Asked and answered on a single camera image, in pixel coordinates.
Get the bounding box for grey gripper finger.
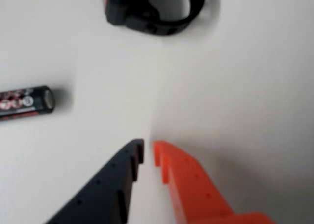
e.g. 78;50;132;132
45;138;145;224

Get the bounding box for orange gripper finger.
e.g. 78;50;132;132
152;140;278;224

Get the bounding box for black AAA battery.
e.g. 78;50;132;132
0;85;56;122

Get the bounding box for black ring strap device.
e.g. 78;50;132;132
102;0;206;36

